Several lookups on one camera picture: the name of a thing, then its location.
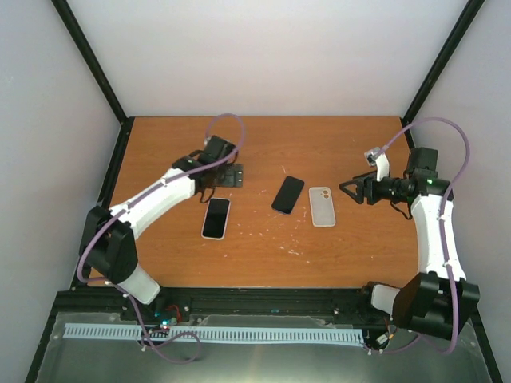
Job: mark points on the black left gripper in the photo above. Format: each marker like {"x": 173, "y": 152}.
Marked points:
{"x": 230, "y": 179}

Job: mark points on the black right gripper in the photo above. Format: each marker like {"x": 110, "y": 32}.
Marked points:
{"x": 364, "y": 183}

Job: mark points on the small black phone white case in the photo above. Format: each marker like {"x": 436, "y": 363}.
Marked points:
{"x": 216, "y": 219}

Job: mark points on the white silicone phone case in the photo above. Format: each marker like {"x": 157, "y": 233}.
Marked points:
{"x": 322, "y": 207}

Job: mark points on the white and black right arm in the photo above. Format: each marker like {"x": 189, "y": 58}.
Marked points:
{"x": 438, "y": 300}

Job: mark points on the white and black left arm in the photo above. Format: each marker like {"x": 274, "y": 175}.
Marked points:
{"x": 108, "y": 242}

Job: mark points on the grey metal front plate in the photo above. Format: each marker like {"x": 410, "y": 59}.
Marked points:
{"x": 81, "y": 360}

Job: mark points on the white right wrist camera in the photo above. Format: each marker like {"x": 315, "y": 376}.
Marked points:
{"x": 376, "y": 158}

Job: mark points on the black aluminium frame rail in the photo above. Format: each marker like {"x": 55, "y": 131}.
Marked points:
{"x": 340, "y": 306}

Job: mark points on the black left corner post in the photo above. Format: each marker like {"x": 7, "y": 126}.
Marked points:
{"x": 72, "y": 25}

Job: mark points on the black corner post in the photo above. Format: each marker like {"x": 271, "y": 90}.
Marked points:
{"x": 72, "y": 25}
{"x": 453, "y": 40}

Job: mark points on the black right corner post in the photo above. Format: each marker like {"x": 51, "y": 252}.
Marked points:
{"x": 453, "y": 40}

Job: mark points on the light blue slotted cable duct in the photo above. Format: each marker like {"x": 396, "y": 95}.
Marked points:
{"x": 216, "y": 334}

